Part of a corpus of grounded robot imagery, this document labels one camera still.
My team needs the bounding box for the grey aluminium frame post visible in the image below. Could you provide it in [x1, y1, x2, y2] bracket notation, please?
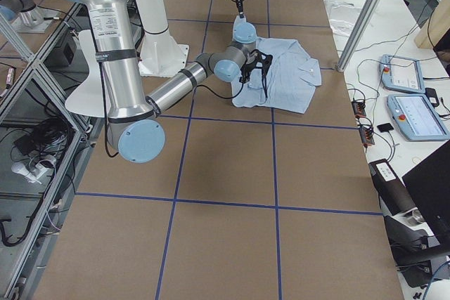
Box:
[336, 0, 380, 72]

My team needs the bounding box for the blue teach pendant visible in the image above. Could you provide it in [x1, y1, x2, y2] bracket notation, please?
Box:
[386, 93, 449, 141]
[380, 54, 425, 93]

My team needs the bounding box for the white plastic chair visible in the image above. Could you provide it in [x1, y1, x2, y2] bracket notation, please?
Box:
[65, 30, 104, 118]

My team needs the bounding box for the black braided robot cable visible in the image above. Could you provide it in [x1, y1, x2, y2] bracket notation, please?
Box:
[101, 48, 270, 159]

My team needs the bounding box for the light blue button shirt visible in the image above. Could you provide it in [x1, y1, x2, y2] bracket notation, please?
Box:
[225, 37, 321, 113]

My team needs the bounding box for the upper blue teach pendant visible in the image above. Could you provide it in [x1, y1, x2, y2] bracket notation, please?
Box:
[380, 54, 425, 93]

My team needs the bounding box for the black computer monitor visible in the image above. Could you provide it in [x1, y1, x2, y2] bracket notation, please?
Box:
[402, 142, 450, 243]

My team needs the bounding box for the lower blue teach pendant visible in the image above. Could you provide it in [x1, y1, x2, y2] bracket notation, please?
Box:
[386, 93, 449, 141]

